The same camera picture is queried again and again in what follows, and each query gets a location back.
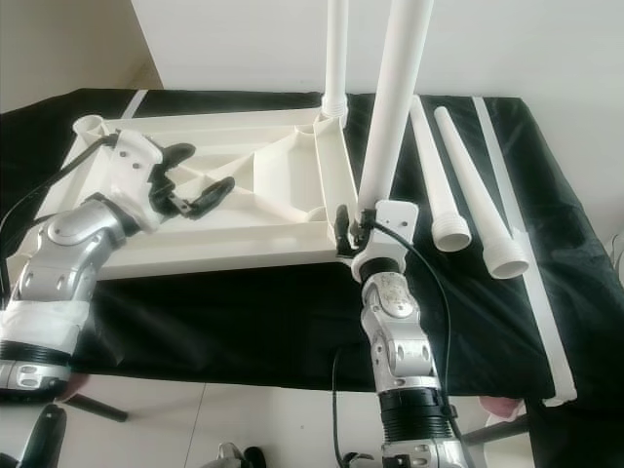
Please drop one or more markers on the white tapered table leg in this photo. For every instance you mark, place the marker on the white tapered table leg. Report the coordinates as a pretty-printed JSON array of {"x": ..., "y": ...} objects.
[
  {"x": 483, "y": 205},
  {"x": 336, "y": 49},
  {"x": 439, "y": 195},
  {"x": 395, "y": 97}
]

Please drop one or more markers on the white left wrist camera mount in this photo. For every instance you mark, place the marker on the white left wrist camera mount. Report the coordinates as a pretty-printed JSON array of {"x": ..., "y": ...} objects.
[{"x": 136, "y": 175}]

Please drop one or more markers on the pink object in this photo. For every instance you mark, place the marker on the pink object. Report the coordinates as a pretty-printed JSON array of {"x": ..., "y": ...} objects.
[{"x": 502, "y": 408}]

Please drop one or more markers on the black table cloth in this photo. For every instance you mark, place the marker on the black table cloth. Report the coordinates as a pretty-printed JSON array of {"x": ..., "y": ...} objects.
[{"x": 234, "y": 331}]

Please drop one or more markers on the black table frame bar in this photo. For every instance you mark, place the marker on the black table frame bar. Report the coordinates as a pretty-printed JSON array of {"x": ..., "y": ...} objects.
[
  {"x": 495, "y": 429},
  {"x": 102, "y": 408}
]

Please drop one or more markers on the long white plastic strip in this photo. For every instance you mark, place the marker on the long white plastic strip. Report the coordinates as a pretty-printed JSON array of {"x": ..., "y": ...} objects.
[
  {"x": 536, "y": 302},
  {"x": 135, "y": 102}
]

